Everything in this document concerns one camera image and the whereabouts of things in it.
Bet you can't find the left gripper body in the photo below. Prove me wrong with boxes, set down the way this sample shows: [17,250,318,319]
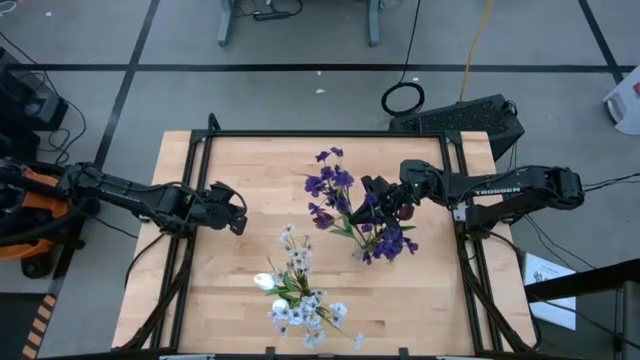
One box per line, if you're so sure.
[187,185,235,231]

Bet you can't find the black power strip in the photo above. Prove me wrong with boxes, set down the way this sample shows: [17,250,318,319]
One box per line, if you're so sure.
[252,9,292,22]

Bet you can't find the black aluminium rig frame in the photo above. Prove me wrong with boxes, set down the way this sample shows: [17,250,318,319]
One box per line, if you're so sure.
[112,112,540,360]

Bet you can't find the grey desk legs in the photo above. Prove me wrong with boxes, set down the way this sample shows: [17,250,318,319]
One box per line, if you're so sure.
[216,0,382,49]

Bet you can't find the yellow hanging cable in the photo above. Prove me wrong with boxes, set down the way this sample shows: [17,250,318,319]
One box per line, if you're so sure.
[458,0,496,103]

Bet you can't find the grey post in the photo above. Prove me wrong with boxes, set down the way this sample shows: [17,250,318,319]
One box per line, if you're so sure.
[618,279,640,360]

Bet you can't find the white paper sheet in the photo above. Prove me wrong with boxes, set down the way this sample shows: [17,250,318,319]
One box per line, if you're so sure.
[523,252,578,332]

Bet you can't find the clear cut-glass vase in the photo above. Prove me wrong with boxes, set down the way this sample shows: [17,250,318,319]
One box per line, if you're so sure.
[350,238,385,265]

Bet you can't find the white blossom spray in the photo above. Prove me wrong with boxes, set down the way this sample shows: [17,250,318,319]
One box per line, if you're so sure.
[267,287,367,352]
[276,223,315,284]

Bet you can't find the black equipment box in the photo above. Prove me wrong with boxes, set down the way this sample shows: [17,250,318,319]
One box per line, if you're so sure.
[0,47,70,132]

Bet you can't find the black beam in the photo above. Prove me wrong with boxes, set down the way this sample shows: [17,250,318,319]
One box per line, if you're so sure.
[524,257,640,302]

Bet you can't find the white plastic bin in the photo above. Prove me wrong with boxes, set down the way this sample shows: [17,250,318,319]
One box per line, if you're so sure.
[601,63,640,137]

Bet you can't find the orange black device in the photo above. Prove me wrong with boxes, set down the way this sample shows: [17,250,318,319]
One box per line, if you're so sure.
[0,166,72,262]

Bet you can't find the red tulip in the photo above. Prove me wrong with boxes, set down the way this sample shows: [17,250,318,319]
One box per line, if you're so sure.
[329,201,417,251]

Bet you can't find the black coiled cable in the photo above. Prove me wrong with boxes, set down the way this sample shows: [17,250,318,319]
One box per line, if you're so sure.
[380,0,427,118]

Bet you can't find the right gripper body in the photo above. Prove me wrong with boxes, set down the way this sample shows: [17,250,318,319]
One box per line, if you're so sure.
[374,172,419,214]

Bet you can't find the purple flower spray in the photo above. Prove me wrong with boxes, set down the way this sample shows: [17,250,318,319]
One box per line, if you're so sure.
[357,192,420,267]
[302,146,357,232]

